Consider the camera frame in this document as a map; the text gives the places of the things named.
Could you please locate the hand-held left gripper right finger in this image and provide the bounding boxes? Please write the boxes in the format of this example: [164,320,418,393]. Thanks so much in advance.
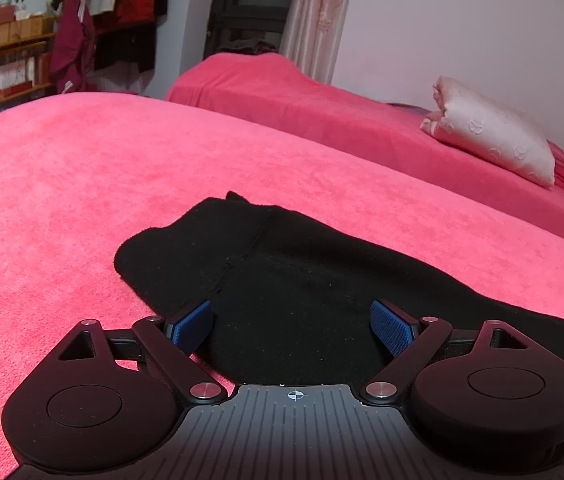
[359,298,545,405]

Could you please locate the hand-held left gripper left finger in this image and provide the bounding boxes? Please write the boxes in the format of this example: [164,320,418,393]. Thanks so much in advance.
[57,300,227,405]

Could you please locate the black pants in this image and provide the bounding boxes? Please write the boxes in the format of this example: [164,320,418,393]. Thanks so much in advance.
[113,191,564,445]

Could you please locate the pink fleece blanket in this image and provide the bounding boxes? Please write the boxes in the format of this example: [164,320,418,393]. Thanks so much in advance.
[0,91,564,480]

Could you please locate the pale pink pillow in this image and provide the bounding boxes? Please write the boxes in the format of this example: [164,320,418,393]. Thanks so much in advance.
[420,76,556,189]

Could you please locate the dark cloth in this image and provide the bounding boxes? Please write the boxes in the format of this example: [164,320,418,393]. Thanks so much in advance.
[219,39,280,56]

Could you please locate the hanging black garment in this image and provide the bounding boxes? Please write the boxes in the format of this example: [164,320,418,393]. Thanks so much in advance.
[93,22,157,73]

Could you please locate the hanging maroon garment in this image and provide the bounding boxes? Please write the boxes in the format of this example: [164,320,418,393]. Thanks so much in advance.
[51,0,97,95]

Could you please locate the pale patterned curtain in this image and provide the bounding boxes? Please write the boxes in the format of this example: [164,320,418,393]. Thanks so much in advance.
[280,0,357,86]

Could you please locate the dark cabinet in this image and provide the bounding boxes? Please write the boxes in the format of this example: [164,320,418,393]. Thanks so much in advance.
[205,0,303,58]

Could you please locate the wooden shelf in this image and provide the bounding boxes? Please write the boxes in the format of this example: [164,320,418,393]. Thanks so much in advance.
[0,5,59,122]

